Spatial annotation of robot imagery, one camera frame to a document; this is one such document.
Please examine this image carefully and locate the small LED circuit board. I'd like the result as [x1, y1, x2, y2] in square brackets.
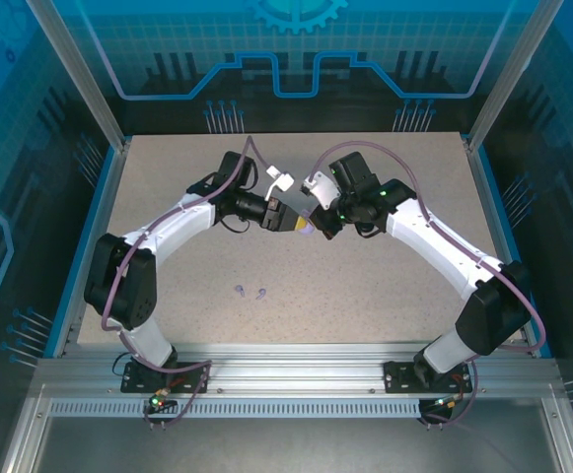
[148, 391, 177, 414]
[423, 397, 465, 413]

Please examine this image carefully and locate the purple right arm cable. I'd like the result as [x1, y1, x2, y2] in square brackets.
[308, 141, 548, 431]

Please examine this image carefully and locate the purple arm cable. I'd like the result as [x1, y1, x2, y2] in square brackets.
[101, 135, 273, 431]
[308, 141, 548, 431]

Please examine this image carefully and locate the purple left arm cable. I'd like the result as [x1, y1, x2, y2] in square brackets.
[101, 135, 273, 431]

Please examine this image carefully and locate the aluminium side rail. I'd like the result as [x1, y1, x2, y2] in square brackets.
[463, 133, 522, 277]
[51, 137, 134, 359]

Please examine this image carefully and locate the aluminium frame rail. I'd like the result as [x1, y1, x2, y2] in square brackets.
[34, 342, 561, 399]

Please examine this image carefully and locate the slotted grey cable duct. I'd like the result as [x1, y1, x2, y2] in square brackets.
[47, 398, 424, 419]

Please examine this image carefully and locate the aluminium frame post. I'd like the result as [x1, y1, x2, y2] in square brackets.
[25, 0, 132, 152]
[466, 0, 549, 152]

